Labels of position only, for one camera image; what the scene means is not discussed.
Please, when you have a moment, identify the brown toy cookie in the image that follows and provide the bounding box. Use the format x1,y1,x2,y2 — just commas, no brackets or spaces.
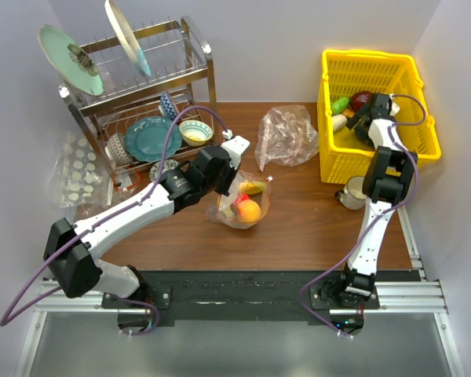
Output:
342,108,355,119

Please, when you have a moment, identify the white toy food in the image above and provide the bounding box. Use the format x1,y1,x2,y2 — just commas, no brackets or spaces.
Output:
331,113,349,133

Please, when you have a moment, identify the yellow plastic basket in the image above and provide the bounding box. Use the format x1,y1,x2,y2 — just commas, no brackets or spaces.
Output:
317,49,441,184

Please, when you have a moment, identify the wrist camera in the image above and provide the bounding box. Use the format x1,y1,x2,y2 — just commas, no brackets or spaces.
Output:
389,101,400,117
221,136,250,170

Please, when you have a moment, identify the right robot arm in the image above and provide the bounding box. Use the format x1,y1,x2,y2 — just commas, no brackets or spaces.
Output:
332,93,418,309

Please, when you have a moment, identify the beige and blue plate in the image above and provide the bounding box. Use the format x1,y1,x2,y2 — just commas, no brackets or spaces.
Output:
104,0,151,78

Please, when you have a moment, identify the grey patterned bowl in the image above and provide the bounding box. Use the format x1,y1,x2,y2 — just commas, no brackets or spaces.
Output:
104,133,133,166

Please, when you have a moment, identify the yellow toy banana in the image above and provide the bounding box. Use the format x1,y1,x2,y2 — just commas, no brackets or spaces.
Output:
239,181,267,196

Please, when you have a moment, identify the metal dish rack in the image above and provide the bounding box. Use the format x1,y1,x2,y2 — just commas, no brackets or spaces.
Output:
59,16,221,187

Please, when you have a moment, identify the green toy vegetable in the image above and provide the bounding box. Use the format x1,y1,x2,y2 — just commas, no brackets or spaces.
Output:
330,97,349,115

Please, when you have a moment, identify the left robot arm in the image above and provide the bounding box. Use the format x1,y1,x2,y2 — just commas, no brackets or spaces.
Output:
44,137,249,308

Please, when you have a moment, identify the blue zigzag bowl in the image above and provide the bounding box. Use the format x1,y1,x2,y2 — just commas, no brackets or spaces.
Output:
158,92,180,121

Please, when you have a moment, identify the aluminium frame rail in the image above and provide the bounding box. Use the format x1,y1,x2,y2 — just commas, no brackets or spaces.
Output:
13,203,466,377

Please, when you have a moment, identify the mint green flower plate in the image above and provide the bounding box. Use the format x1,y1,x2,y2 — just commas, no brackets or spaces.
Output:
38,24,104,97

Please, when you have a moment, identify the crumpled pink printed bag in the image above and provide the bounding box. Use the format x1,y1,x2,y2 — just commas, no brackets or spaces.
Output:
254,104,319,172

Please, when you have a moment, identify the clear zip top bag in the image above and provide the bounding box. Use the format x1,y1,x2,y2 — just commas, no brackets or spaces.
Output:
206,170,273,229

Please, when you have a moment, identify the polka dot plastic bag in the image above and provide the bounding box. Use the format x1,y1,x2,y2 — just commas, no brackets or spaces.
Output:
46,131,142,232

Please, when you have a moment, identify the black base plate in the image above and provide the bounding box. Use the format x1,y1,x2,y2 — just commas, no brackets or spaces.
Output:
101,269,382,329

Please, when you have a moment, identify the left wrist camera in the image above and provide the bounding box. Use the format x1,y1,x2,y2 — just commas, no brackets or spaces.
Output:
221,136,250,170

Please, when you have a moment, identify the teal scalloped plate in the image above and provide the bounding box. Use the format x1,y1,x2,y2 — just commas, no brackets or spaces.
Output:
124,116,172,163

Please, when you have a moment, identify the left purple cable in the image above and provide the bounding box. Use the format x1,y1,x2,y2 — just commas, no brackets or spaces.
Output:
0,104,235,335

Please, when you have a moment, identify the yellow inside patterned bowl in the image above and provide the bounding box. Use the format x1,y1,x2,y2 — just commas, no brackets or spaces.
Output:
179,119,214,147

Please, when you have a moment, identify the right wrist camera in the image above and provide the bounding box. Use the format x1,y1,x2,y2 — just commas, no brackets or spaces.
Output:
389,101,400,117

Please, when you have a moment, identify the dark red toy fruit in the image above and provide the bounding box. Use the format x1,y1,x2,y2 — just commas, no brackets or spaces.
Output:
349,90,374,112

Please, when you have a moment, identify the white enamel mug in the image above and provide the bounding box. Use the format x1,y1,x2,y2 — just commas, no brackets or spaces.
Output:
334,176,367,210

